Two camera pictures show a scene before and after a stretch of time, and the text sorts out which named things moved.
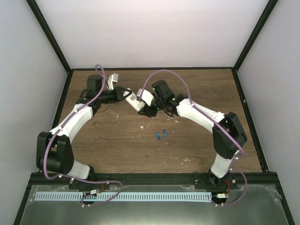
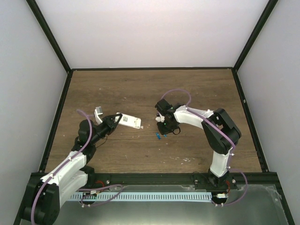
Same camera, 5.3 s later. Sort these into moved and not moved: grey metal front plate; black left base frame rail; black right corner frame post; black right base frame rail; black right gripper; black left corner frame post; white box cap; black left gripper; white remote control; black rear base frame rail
Moved: white box cap; black left gripper; white remote control; black right gripper
Not moved: black left corner frame post; black right base frame rail; black rear base frame rail; black right corner frame post; grey metal front plate; black left base frame rail
